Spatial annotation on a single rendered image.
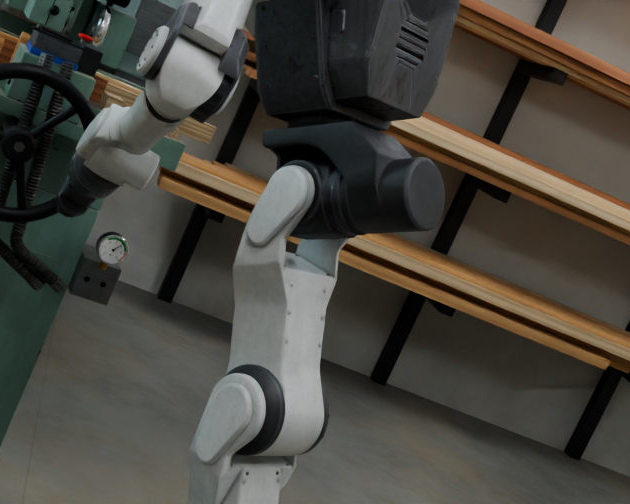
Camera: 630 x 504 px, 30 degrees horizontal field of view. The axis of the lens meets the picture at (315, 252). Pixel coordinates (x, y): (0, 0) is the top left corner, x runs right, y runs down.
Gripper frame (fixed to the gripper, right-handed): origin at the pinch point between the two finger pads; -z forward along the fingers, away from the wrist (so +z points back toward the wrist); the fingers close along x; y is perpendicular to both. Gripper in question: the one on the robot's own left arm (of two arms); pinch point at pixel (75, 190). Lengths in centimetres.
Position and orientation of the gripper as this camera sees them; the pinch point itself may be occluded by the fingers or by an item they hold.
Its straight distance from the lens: 211.2
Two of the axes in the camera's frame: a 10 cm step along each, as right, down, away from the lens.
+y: -8.1, -5.0, -3.1
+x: 3.7, -8.4, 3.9
